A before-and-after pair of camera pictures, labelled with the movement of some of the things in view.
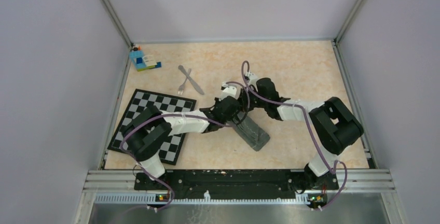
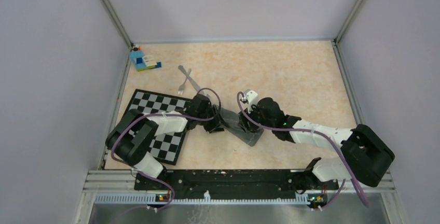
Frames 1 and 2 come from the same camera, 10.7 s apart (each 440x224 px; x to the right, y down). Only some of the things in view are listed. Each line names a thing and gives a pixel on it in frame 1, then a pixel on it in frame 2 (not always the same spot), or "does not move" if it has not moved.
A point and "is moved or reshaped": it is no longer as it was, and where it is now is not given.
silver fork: (181, 87) does not move
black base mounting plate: (182, 184) does not move
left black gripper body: (224, 120) to (210, 125)
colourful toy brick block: (141, 63) does not move
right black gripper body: (256, 101) to (256, 116)
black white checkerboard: (168, 104) does not move
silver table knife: (195, 84) does not move
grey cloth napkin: (253, 135) is moved or reshaped
